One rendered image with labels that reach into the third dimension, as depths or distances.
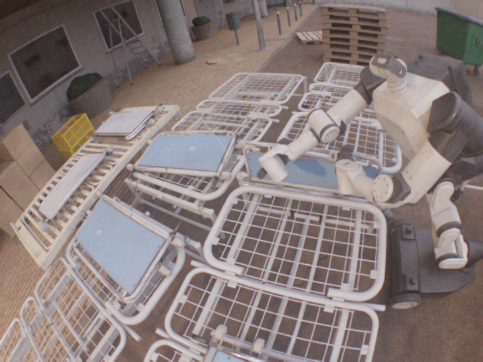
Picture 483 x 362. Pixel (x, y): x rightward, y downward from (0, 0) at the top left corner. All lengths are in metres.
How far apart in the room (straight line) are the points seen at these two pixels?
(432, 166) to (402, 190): 0.10
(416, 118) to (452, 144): 0.12
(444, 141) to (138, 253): 1.30
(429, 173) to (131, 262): 1.27
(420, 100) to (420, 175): 0.20
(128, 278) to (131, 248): 0.16
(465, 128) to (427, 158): 0.12
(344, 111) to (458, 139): 0.46
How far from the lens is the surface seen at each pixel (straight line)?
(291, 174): 1.28
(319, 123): 0.87
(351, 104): 0.89
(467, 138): 0.61
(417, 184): 0.63
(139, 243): 1.28
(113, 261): 1.36
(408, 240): 1.66
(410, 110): 0.66
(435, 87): 0.71
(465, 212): 2.38
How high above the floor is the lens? 1.49
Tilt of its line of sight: 45 degrees down
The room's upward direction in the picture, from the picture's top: 15 degrees counter-clockwise
